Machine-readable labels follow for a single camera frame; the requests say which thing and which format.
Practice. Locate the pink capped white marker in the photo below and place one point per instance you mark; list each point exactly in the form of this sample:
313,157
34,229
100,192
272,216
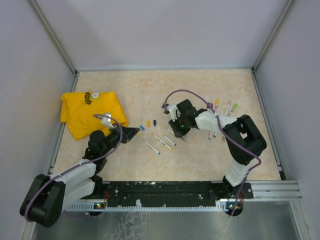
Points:
227,108

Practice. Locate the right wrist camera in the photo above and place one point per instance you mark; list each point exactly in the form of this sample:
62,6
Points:
172,110

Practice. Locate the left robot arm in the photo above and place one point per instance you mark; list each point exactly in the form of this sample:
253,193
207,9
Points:
49,196

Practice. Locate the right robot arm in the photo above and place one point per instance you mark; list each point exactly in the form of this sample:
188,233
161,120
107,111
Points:
245,141

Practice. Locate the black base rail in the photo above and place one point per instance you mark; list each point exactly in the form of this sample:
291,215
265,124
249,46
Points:
167,193

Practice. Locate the yellow t-shirt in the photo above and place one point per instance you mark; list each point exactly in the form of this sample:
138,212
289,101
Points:
78,110

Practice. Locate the left corner aluminium post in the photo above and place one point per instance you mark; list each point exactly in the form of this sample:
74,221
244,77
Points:
52,35

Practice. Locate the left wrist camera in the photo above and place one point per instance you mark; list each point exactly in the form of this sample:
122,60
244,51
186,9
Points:
106,121

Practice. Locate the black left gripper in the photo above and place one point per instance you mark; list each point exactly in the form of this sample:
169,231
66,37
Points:
125,133

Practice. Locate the yellow capped slim marker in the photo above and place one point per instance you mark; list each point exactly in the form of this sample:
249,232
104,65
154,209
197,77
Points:
217,101

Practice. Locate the blue eraser-cap white marker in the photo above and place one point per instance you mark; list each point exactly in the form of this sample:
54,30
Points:
171,141

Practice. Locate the right corner aluminium post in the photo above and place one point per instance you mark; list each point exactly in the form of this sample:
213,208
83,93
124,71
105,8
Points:
273,34

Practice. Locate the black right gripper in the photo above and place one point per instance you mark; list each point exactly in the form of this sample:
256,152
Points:
178,132

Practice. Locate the lime green capped marker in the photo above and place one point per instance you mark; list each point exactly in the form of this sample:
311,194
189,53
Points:
232,109

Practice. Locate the corner aluminium post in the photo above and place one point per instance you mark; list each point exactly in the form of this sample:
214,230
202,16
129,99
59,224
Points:
273,34
52,35

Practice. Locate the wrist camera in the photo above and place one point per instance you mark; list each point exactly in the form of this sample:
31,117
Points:
172,110
106,121

